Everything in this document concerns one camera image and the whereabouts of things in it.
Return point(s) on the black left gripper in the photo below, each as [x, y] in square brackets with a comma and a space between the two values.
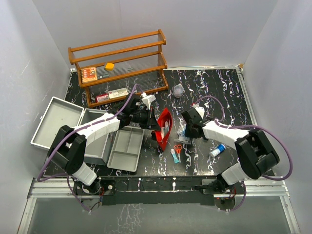
[151, 123]

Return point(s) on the yellow small box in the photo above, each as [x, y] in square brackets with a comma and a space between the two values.
[109, 66]

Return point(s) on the brown medicine bottle orange cap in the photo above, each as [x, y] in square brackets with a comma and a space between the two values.
[153, 136]

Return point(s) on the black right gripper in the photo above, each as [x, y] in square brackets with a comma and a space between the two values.
[188, 134]

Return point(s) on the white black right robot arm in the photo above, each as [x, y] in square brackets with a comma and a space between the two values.
[255, 152]

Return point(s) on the white teal tube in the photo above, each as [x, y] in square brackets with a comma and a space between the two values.
[173, 153]

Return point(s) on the orange small scissors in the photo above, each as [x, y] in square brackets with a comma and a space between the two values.
[178, 148]

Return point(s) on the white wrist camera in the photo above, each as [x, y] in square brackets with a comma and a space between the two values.
[200, 110]
[147, 99]

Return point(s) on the clear round plastic container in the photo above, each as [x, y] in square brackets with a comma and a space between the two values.
[178, 91]

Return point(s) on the red first aid pouch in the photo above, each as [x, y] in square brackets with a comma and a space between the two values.
[165, 116]

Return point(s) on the red white medicine box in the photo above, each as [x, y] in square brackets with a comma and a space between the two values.
[101, 98]

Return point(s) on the white blue bandage roll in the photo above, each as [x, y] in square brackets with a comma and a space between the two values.
[217, 151]

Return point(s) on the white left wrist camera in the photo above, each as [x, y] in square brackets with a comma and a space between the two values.
[147, 99]

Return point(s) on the wooden shelf rack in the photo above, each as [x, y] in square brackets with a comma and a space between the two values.
[137, 59]

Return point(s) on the grey plastic tray insert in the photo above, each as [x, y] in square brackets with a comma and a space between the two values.
[126, 149]

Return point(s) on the orange patterned box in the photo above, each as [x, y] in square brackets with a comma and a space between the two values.
[89, 74]

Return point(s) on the white green medicine box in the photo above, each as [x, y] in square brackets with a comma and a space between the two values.
[118, 93]

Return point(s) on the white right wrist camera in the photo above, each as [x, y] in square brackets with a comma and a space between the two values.
[200, 110]

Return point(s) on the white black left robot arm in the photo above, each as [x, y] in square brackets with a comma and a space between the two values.
[68, 148]

